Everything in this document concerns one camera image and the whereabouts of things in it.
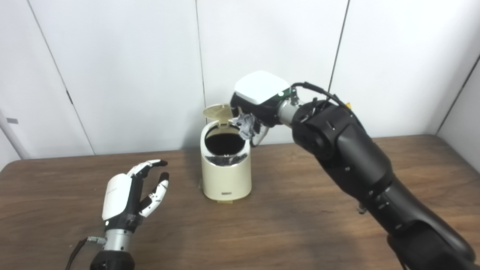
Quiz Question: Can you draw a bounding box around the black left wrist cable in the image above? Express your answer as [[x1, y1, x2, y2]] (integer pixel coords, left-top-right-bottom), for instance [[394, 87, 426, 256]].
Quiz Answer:
[[64, 236, 107, 270]]

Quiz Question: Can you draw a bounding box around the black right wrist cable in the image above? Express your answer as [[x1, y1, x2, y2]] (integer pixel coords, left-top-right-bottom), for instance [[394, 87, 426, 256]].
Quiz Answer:
[[291, 82, 355, 117]]

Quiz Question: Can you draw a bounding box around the white paper ball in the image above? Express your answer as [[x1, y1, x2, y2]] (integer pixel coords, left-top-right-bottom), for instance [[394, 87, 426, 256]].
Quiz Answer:
[[235, 114, 263, 140]]

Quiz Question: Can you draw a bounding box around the white and black left hand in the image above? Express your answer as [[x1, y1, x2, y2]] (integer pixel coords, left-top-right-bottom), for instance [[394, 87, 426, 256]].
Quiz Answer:
[[102, 160, 170, 231]]

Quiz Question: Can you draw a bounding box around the cream-colored bin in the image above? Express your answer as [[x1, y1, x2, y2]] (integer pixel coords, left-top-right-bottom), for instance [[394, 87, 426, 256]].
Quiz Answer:
[[201, 104, 252, 201]]

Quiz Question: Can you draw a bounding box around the white and black right hand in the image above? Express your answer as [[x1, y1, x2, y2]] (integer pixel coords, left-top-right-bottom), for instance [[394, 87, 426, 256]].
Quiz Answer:
[[230, 70, 293, 147]]

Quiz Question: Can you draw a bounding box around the round cream bin lid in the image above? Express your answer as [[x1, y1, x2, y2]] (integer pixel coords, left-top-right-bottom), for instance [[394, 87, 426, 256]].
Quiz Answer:
[[203, 104, 234, 128]]

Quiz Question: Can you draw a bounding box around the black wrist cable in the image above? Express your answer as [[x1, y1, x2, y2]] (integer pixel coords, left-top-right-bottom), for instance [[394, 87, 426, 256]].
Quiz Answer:
[[64, 236, 107, 270], [291, 82, 355, 117]]

